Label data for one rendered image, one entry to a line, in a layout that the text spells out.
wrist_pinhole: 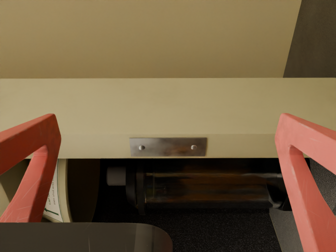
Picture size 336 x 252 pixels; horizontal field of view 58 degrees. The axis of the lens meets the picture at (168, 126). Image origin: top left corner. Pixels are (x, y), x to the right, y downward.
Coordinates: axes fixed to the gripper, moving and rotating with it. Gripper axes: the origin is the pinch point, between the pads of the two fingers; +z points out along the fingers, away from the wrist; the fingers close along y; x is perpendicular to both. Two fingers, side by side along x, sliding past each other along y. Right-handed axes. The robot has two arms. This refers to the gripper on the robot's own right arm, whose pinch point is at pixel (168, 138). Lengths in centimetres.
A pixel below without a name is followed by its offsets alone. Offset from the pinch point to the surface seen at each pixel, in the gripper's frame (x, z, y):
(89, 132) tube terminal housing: 8.9, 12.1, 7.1
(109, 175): 22.6, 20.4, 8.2
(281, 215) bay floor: 32.9, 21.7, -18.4
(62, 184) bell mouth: 18.2, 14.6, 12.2
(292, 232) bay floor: 31.2, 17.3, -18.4
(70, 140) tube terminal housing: 9.6, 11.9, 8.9
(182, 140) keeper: 9.5, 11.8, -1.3
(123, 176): 22.7, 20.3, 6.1
